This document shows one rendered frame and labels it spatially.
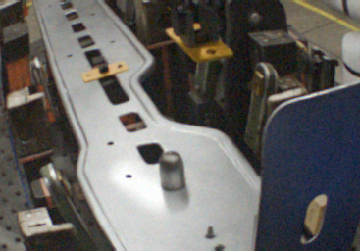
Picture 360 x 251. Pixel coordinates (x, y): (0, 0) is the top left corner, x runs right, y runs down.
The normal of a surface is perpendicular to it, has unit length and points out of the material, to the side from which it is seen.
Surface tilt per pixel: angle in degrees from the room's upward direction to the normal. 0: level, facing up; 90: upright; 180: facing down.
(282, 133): 90
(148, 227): 0
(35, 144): 90
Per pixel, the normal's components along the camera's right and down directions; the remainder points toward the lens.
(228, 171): -0.07, -0.84
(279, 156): 0.36, 0.48
